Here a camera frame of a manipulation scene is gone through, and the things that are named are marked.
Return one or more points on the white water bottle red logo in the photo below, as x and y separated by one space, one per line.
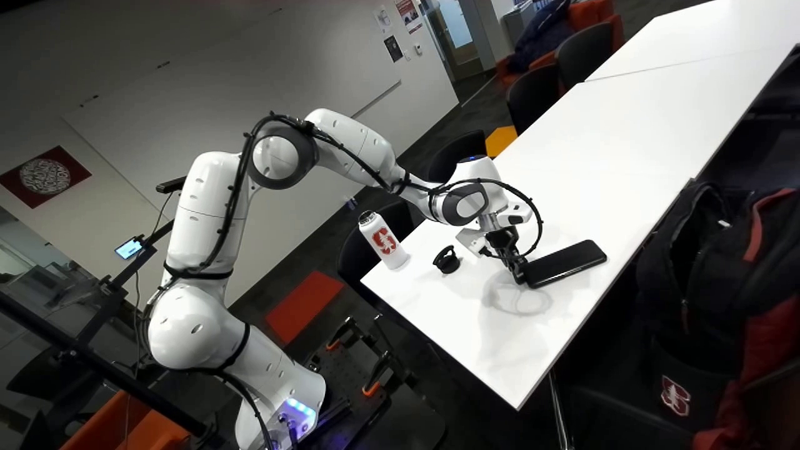
381 239

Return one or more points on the black backpack red trim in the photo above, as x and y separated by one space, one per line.
695 348

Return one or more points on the black calculator with cover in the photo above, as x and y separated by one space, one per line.
563 264

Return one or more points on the black orange clamp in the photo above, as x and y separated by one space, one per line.
360 359

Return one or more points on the small lit screen device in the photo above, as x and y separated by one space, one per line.
131 249

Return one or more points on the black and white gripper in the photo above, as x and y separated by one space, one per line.
495 233

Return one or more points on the red framed wall picture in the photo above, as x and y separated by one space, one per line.
42 175

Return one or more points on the black bottle cap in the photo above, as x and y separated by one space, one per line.
445 260

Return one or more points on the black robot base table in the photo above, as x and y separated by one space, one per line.
396 418

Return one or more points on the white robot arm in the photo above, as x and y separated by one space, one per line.
193 330

